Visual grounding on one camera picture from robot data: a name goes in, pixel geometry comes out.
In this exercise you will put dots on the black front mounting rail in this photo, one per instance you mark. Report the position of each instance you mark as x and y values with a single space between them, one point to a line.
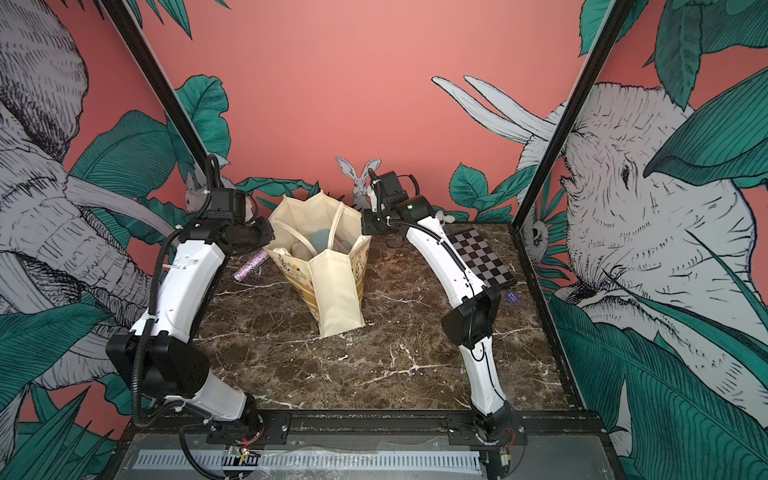
458 426

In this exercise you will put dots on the black white chessboard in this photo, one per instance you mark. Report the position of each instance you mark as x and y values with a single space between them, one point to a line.
483 261

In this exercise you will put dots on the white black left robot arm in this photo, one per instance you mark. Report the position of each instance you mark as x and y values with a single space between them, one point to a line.
156 358

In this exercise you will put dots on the small purple round sticker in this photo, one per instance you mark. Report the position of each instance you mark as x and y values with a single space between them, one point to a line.
513 297

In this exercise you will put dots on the purple glitter microphone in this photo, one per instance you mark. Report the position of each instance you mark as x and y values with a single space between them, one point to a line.
252 266

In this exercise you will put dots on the cream floral canvas tote bag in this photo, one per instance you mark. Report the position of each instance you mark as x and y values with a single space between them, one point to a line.
330 283

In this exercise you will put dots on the small white toy figure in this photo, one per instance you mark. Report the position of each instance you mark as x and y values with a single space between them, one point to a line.
444 218

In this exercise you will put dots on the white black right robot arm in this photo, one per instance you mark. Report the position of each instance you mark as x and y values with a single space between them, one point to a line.
469 325

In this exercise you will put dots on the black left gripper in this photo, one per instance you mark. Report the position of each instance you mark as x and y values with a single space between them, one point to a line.
267 234

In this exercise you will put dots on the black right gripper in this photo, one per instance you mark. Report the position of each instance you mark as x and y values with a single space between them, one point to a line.
367 223

